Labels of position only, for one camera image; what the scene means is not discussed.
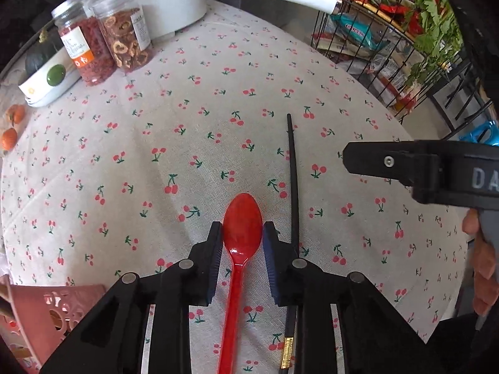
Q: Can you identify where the tangerine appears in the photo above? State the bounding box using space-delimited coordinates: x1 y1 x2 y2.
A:
6 104 26 125
0 128 18 151

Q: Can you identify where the white electric pot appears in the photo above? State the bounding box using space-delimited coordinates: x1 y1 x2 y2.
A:
74 0 342 40

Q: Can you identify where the white bowl with green dot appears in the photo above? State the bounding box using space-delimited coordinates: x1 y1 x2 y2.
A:
17 52 80 108

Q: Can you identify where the blue plastic bag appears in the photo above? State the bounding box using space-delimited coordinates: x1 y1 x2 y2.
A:
460 122 499 145

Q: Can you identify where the black wire rack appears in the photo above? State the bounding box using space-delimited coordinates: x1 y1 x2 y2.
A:
310 0 496 141

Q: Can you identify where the leafy green vegetable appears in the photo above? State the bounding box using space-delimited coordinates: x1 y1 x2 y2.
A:
405 0 464 86

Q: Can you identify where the red plastic spoon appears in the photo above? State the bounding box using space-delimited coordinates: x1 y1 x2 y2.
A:
216 193 263 374

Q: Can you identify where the pink utensil basket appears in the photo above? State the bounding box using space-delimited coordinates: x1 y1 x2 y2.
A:
0 275 108 374

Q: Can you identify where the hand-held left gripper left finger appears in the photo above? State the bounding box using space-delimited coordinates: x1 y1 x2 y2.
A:
39 221 224 374

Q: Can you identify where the jar of red berries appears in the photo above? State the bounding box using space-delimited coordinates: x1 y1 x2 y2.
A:
52 0 118 86

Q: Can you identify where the jar of dried fruit slices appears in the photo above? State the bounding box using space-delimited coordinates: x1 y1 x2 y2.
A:
91 0 154 73

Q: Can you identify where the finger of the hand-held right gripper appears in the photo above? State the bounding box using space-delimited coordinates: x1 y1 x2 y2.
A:
343 141 439 187

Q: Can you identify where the blue white snack packet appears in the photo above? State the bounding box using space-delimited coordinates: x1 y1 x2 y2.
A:
331 12 390 53

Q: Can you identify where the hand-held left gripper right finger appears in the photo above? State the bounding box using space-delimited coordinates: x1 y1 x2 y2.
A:
263 221 433 374

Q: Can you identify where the cherry print tablecloth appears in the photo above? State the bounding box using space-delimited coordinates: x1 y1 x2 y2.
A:
0 0 468 374

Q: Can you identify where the dark green squash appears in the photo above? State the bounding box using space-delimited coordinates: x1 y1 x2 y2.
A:
24 41 65 76

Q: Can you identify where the black chopstick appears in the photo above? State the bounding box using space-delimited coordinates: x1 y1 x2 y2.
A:
278 114 302 372

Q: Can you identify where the person's right hand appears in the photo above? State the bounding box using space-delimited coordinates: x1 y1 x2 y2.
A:
462 208 499 316

